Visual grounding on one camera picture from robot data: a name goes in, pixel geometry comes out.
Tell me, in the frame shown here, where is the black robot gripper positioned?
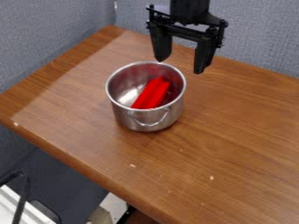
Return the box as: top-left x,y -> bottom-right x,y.
146,0 -> 230,74

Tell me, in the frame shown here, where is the stainless steel pot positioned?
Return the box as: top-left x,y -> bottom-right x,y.
105,61 -> 187,132

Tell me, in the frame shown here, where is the red rectangular block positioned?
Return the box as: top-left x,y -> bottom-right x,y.
131,76 -> 170,109

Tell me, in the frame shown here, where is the black metal chair frame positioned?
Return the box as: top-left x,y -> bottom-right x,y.
0,171 -> 29,224

